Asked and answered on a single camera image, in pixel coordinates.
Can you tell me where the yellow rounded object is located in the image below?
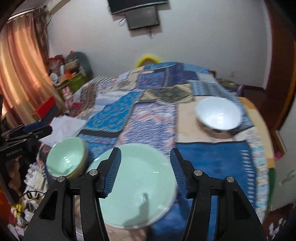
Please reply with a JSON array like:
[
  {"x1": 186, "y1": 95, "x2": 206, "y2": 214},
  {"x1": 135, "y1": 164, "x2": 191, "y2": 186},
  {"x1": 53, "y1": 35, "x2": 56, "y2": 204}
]
[{"x1": 135, "y1": 54, "x2": 161, "y2": 68}]

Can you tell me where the grey-green plush toy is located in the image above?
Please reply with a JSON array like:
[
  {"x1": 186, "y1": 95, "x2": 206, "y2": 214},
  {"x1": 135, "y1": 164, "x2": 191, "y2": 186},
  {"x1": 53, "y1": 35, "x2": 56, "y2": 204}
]
[{"x1": 65, "y1": 51, "x2": 92, "y2": 77}]

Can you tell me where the orange curtain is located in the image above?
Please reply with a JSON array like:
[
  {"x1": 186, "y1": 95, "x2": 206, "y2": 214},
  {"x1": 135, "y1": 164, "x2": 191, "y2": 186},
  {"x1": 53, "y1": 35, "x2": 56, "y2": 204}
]
[{"x1": 0, "y1": 8, "x2": 66, "y2": 121}]

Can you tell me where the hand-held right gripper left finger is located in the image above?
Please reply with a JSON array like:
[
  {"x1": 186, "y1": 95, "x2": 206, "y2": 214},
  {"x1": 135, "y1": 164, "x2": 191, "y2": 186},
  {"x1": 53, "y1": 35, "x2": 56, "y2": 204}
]
[{"x1": 22, "y1": 146, "x2": 122, "y2": 241}]

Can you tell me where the patchwork printed blanket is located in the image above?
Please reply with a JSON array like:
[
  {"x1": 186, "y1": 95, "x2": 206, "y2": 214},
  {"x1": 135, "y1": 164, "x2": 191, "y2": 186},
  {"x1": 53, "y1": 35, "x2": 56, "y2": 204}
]
[{"x1": 37, "y1": 61, "x2": 275, "y2": 241}]

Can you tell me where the small wall screen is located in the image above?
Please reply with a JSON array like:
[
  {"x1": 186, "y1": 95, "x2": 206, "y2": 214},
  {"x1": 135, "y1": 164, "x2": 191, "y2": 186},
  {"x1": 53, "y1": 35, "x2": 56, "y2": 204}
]
[{"x1": 125, "y1": 6, "x2": 160, "y2": 31}]

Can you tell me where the white cloth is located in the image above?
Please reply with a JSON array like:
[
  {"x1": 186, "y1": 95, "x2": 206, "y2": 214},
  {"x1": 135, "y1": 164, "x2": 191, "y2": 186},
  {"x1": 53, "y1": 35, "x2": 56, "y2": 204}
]
[{"x1": 38, "y1": 116, "x2": 87, "y2": 147}]

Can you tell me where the green plate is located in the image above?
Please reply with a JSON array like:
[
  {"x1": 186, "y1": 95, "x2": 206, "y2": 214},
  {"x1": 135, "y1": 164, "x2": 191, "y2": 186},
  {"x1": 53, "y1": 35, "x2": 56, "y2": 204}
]
[{"x1": 86, "y1": 143, "x2": 178, "y2": 229}]

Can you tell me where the person's left hand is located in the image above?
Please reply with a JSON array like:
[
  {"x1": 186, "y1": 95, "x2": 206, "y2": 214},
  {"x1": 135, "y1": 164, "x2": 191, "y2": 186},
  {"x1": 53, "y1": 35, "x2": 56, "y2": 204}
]
[{"x1": 6, "y1": 156, "x2": 24, "y2": 193}]

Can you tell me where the green bowl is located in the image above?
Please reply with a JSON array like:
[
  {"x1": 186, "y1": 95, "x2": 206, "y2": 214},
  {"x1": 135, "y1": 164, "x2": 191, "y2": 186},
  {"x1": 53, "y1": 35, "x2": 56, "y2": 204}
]
[{"x1": 46, "y1": 137, "x2": 89, "y2": 180}]

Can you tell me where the pile of small packets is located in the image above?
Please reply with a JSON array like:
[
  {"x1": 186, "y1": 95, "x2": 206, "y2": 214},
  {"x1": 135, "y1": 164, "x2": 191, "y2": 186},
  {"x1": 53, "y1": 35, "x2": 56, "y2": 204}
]
[{"x1": 9, "y1": 162, "x2": 47, "y2": 232}]

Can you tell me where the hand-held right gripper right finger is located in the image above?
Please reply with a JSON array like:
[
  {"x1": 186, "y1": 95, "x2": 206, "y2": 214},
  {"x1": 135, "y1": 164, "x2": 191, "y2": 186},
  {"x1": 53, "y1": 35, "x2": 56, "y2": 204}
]
[{"x1": 170, "y1": 148, "x2": 266, "y2": 241}]

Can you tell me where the large wall television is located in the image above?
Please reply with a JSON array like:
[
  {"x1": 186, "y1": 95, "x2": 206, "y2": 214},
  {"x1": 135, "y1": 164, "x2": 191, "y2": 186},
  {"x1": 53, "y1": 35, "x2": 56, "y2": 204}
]
[{"x1": 107, "y1": 0, "x2": 169, "y2": 15}]

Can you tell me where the red box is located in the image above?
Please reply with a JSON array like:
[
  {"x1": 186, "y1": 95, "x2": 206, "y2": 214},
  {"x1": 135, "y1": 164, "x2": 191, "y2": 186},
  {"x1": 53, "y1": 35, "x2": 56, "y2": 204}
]
[{"x1": 32, "y1": 96, "x2": 57, "y2": 118}]

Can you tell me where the green box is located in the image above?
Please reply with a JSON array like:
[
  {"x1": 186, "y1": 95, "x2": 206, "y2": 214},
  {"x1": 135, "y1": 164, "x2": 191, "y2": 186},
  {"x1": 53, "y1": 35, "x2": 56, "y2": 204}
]
[{"x1": 68, "y1": 72, "x2": 89, "y2": 93}]

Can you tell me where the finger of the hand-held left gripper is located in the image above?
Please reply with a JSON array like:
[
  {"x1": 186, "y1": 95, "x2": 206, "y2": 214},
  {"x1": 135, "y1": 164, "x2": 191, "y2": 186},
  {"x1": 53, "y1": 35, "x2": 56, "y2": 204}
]
[
  {"x1": 5, "y1": 134, "x2": 40, "y2": 143},
  {"x1": 1, "y1": 125, "x2": 52, "y2": 138}
]

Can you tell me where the black cable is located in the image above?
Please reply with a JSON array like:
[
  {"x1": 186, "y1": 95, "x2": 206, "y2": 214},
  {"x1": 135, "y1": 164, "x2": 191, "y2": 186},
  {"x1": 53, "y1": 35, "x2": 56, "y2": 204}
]
[{"x1": 21, "y1": 190, "x2": 45, "y2": 200}]

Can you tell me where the white bowl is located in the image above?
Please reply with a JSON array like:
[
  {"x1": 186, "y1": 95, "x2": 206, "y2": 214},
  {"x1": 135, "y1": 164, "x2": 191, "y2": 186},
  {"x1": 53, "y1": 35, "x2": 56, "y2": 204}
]
[{"x1": 194, "y1": 97, "x2": 243, "y2": 132}]

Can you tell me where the wooden door frame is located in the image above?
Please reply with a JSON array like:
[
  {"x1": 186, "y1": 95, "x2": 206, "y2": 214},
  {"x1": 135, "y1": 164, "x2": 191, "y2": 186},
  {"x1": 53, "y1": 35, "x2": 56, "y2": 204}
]
[{"x1": 265, "y1": 0, "x2": 296, "y2": 132}]

